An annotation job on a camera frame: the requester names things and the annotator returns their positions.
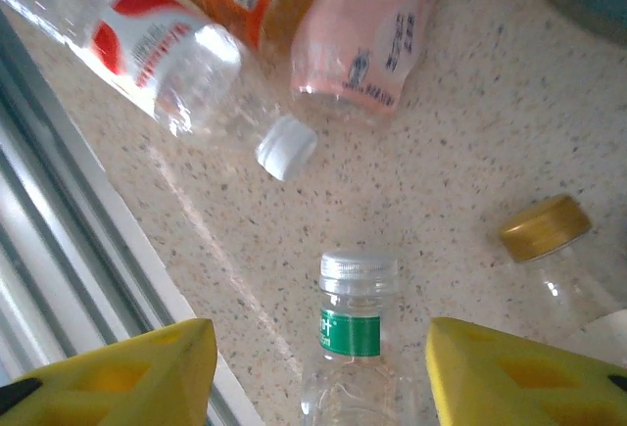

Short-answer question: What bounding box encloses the aluminium table edge rail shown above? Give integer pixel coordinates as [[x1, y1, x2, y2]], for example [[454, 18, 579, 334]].
[[0, 4, 265, 426]]

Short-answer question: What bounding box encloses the clear bottle green label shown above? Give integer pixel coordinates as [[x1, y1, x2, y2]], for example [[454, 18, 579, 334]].
[[299, 249, 422, 426]]

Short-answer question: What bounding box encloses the clear bottle white cap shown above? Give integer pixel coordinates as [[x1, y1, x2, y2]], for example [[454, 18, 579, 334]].
[[0, 0, 318, 183]]

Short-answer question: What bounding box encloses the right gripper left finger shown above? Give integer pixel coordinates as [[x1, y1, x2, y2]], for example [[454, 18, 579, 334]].
[[0, 317, 218, 426]]

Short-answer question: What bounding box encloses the pink drink bottle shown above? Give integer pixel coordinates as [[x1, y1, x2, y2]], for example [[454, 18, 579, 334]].
[[288, 0, 455, 121]]

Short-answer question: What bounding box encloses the orange label bottle gold cap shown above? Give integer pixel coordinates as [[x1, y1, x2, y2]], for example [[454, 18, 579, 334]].
[[498, 194, 627, 363]]

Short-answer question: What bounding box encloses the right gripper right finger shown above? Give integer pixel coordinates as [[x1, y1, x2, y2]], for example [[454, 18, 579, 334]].
[[424, 316, 627, 426]]

